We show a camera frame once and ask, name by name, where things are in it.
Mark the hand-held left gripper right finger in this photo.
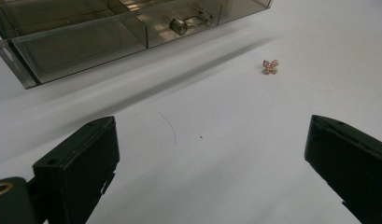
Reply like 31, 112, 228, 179
304, 114, 382, 224

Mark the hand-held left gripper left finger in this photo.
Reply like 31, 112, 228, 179
32, 116, 120, 224

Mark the gold butterfly earring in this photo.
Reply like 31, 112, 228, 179
262, 59, 280, 76

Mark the smoked clear plastic drawer box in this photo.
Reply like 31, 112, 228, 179
0, 0, 274, 91

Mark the thin dark hair strand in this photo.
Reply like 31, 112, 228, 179
158, 111, 177, 147

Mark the silver drawer handle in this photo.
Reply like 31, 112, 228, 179
169, 10, 214, 36

